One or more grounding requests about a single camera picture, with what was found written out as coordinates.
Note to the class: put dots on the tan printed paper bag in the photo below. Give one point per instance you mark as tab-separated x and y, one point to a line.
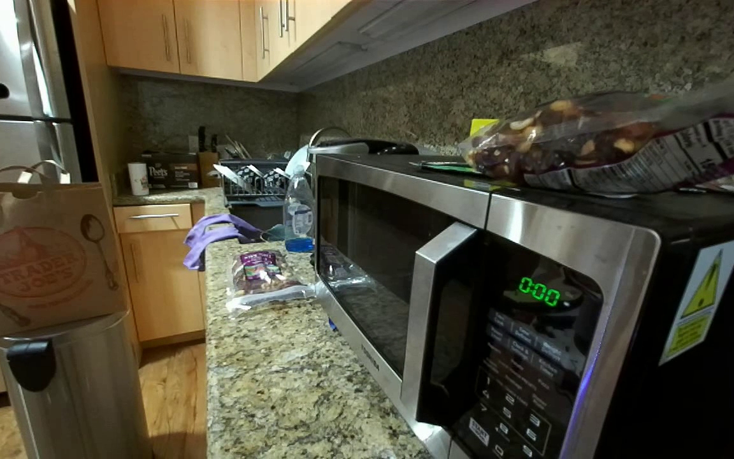
36	264

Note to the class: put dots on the dark countertop jar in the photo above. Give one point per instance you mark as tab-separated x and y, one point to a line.
172	174

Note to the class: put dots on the clear bottle with blue cap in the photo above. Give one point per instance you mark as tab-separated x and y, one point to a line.
298	213

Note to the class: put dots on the upper cabinet carcass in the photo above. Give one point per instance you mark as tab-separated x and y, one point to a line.
367	35

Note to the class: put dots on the stainless steel refrigerator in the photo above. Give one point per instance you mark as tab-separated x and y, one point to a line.
10	53

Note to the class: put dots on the stainless steel microwave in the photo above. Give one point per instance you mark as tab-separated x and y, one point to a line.
382	255

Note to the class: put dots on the teal flat packet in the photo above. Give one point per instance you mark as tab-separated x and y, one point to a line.
452	166

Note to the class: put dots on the white cup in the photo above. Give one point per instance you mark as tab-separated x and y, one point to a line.
138	179

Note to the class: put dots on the light wood base cabinet door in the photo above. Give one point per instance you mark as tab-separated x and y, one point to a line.
163	289

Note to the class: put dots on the plastic bag with purple contents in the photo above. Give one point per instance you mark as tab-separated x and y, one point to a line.
260	272

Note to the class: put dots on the yellow box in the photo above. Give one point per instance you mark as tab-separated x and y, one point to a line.
482	128

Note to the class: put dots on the stainless steel trash can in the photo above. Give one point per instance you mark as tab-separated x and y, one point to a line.
87	392

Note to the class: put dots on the light wood drawer front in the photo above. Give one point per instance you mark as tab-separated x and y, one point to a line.
153	218

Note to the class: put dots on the clear trail mix bag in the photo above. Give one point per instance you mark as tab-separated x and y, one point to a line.
571	141

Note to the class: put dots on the purple cloth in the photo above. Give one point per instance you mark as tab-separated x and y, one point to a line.
210	234

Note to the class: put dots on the brown bottle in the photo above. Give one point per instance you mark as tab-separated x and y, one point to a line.
208	166

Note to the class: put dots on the dish rack with dishes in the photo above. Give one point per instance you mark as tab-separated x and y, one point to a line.
254	179

